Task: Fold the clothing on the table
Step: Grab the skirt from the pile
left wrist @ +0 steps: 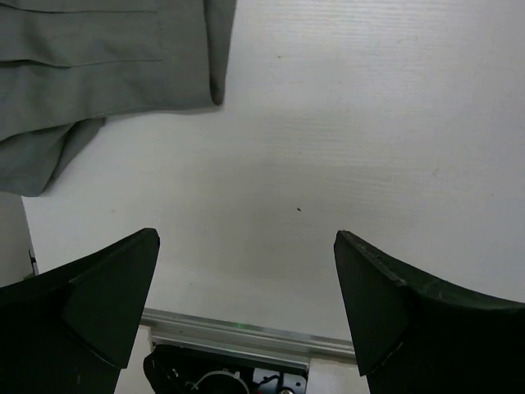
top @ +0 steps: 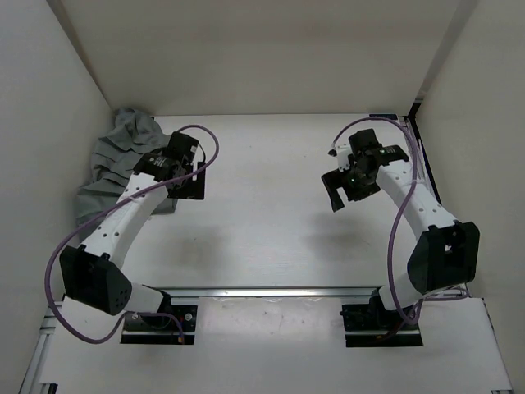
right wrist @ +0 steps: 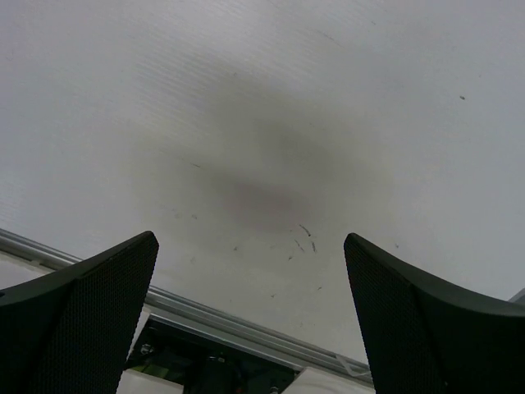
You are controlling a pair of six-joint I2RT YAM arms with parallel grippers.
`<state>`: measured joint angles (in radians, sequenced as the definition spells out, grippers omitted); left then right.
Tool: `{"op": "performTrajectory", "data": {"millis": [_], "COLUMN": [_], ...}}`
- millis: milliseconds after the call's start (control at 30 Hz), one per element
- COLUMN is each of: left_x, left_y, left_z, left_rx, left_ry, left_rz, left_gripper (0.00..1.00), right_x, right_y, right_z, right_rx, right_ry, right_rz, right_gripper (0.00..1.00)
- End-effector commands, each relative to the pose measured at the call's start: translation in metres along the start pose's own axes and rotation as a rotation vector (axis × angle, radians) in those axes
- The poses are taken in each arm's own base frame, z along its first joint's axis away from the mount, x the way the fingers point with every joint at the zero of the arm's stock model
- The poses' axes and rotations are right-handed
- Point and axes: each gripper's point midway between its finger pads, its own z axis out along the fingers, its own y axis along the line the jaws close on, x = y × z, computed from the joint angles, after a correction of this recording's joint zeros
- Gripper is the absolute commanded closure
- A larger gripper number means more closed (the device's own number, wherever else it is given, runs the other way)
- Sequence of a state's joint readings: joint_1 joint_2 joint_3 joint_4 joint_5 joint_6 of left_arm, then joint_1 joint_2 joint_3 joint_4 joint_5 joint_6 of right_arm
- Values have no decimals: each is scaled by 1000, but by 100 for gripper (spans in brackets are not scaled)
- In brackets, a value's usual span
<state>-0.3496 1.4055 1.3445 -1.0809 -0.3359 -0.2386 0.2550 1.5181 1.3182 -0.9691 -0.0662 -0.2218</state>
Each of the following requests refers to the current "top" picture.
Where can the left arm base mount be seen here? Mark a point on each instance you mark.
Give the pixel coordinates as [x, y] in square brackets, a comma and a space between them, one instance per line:
[163, 330]

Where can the aluminium front rail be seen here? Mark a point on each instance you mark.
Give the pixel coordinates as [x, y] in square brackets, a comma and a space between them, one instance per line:
[270, 292]

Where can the grey pleated skirt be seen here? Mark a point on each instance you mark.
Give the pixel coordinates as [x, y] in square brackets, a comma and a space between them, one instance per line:
[113, 159]

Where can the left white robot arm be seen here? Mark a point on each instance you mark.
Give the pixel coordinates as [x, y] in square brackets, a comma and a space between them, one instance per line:
[92, 271]

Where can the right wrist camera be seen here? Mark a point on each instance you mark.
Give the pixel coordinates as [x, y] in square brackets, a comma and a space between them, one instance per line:
[344, 157]

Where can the right blue corner label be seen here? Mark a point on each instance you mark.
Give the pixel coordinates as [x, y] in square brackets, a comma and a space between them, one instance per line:
[389, 116]

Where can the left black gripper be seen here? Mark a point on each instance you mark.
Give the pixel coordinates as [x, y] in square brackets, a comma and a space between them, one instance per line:
[192, 190]

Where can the aluminium left frame rail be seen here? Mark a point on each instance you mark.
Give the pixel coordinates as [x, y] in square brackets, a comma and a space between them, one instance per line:
[33, 382]

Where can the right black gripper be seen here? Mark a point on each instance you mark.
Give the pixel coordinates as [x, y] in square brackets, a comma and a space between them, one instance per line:
[335, 180]

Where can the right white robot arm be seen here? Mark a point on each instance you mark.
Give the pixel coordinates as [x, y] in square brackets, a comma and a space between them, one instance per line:
[445, 254]

